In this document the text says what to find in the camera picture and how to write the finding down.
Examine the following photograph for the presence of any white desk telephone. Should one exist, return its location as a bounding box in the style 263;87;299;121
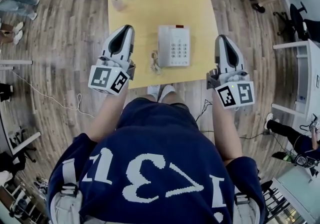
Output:
157;24;192;68

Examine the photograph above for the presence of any grey left backpack strap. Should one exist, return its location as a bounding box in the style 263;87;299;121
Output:
49;182;84;224

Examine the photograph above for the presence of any black office chair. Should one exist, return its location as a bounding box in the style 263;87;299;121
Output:
273;1;317;42

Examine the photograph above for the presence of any glass top table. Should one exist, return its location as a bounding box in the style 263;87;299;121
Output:
270;167;320;224

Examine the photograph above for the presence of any person's white right shoe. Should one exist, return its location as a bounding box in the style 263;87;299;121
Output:
159;84;176;103

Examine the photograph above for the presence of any white frame table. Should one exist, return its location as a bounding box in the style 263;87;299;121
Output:
0;111;42;157

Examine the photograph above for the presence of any grey right backpack strap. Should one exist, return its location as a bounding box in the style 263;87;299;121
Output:
232;192;261;224

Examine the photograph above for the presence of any white floor cable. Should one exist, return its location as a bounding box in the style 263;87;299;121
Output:
11;69;95;118

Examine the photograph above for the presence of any pink flower vase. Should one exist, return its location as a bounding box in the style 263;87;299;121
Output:
110;0;126;12

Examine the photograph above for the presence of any white curved table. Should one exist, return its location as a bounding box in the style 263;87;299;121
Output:
270;38;320;122

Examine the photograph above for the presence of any person's white shoe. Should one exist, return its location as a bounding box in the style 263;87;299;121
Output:
147;84;161;101
159;84;176;103

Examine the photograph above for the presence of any grey backpack strap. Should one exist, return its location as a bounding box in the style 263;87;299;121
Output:
232;192;261;224
49;182;84;224

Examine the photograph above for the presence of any person's leg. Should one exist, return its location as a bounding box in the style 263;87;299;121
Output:
162;91;185;107
142;92;161;105

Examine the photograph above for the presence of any person's right forearm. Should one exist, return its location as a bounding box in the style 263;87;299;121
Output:
211;89;244;167

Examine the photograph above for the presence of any person's left leg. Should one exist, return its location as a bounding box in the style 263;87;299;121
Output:
142;92;161;105

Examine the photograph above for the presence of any person's right leg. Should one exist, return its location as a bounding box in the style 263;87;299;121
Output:
162;91;185;107

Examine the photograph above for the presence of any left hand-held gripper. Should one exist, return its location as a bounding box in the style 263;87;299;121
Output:
87;24;137;96

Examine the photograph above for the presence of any person's left forearm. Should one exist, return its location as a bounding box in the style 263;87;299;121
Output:
87;89;126;144

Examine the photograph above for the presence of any person's white left shoe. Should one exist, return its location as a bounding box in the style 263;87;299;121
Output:
147;84;161;101

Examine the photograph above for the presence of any yellow wooden desk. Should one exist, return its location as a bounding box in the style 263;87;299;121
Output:
107;0;222;90

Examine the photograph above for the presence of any thin black floor cable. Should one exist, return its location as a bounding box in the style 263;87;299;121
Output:
194;98;214;123

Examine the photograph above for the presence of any person's navy printed shirt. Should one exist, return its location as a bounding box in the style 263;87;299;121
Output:
46;97;266;224

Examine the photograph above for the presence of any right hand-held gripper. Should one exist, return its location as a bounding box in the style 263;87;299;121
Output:
206;34;255;111

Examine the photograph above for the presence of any beige coiled telephone cord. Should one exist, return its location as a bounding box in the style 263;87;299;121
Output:
149;49;164;75

